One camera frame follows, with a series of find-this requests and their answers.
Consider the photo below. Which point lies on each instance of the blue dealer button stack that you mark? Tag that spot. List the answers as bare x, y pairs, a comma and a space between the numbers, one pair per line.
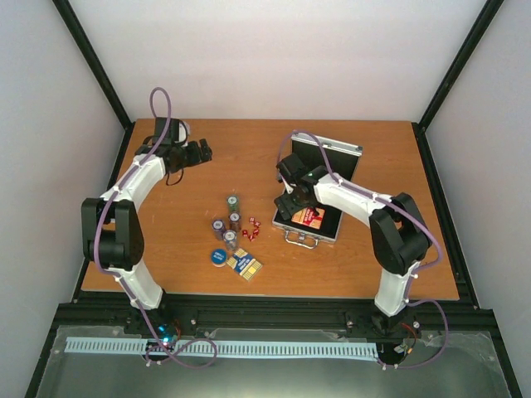
219, 258

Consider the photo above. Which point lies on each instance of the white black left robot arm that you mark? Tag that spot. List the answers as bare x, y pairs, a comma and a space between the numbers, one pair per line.
112, 237

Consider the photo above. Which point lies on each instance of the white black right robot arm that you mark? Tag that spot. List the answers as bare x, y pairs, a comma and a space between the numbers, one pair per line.
398, 232

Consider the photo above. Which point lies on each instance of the aluminium poker case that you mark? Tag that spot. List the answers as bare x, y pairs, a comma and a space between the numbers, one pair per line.
313, 168

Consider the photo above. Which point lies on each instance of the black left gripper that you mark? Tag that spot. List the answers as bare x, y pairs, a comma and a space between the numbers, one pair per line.
206, 151

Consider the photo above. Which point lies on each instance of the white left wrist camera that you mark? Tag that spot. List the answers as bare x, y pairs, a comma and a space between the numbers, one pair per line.
183, 133

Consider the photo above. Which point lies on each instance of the green poker chip stack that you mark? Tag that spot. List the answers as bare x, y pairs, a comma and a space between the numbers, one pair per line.
233, 204

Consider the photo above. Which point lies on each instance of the brown poker chip stack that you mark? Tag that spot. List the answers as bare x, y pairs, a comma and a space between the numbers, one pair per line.
235, 221

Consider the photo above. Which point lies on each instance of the red playing card deck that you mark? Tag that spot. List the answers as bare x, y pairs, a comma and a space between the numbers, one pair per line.
309, 217

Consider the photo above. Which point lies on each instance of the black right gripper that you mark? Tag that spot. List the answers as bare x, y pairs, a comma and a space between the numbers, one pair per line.
286, 206

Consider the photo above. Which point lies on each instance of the blue playing card deck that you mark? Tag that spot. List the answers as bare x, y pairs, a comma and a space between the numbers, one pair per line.
244, 264

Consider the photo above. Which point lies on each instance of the grey poker chip stack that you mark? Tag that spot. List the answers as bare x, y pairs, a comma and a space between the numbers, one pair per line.
230, 240

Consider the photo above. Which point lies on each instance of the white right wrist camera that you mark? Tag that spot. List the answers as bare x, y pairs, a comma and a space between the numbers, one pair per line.
288, 188

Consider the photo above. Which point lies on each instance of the light blue cable duct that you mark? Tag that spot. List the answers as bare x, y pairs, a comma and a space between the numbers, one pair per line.
362, 351

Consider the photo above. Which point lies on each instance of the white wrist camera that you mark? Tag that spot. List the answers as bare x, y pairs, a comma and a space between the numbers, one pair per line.
183, 133
288, 188

